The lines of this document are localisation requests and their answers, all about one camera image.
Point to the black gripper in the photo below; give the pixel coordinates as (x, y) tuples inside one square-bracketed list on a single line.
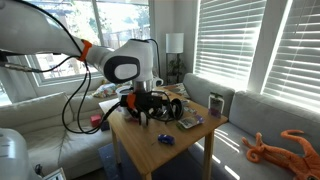
[(148, 100)]

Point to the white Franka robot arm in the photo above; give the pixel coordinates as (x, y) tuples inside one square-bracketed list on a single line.
[(33, 30)]

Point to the wooden square table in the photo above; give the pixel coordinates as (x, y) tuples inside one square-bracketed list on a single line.
[(143, 146)]

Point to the blue toy car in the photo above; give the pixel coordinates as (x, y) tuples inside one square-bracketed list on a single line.
[(166, 139)]

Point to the small blue box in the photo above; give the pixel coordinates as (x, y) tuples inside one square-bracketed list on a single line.
[(105, 126)]

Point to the white toy package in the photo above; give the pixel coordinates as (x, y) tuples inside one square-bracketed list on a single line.
[(190, 121)]

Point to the colourful snack bag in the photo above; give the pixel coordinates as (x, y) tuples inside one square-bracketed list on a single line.
[(106, 90)]

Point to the flat snowman figure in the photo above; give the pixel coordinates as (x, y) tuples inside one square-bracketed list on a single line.
[(190, 110)]

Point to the small red box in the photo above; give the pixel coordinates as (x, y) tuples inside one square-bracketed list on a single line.
[(95, 120)]

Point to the dark rug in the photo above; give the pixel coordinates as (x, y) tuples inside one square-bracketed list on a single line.
[(110, 160)]

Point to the green house plant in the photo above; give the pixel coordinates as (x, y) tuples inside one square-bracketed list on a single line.
[(175, 68)]

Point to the white shade floor lamp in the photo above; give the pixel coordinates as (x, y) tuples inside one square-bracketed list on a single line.
[(174, 42)]

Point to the large glass window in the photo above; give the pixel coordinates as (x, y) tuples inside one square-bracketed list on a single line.
[(123, 20)]

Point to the white leather sofa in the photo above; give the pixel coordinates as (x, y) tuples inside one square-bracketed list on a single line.
[(43, 140)]

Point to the small white framed sign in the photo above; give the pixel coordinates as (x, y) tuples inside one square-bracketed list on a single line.
[(55, 175)]

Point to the grey fabric sofa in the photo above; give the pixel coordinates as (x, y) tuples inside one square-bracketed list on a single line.
[(260, 116)]

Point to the white window blind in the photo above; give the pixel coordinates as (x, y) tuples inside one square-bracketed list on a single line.
[(296, 56), (230, 40)]

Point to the orange octopus plush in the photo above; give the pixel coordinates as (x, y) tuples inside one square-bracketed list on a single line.
[(283, 156)]

